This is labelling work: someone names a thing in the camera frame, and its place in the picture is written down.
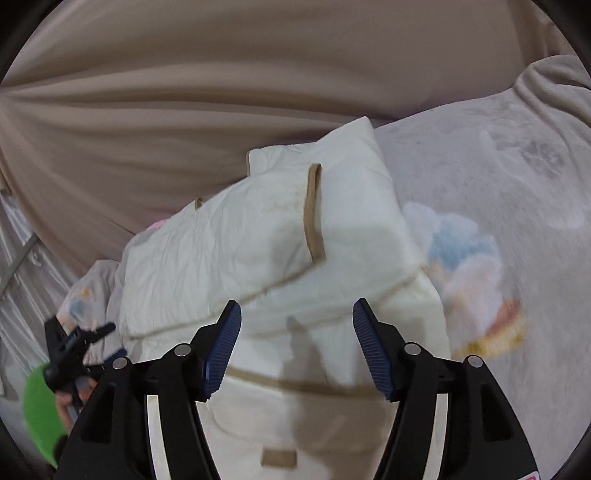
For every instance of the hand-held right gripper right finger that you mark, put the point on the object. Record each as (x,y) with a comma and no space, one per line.
(371,350)

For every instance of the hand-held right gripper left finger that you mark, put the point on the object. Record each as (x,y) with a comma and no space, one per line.
(221,350)

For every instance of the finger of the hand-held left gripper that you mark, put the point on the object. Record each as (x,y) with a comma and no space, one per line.
(99,331)

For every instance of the white quilted pillow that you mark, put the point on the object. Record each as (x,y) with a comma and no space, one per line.
(277,230)

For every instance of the person's left hand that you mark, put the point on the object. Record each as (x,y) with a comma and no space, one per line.
(78,401)

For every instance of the green round disc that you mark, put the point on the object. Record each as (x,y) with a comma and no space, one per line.
(39,415)

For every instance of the silver satin cloth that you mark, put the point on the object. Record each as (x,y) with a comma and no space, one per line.
(27,295)

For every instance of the pink cloth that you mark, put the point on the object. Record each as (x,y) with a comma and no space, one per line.
(157,225)

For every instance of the floral fleece blanket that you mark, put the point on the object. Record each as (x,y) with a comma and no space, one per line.
(508,184)

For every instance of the beige curtain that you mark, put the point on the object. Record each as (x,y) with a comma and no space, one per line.
(184,92)

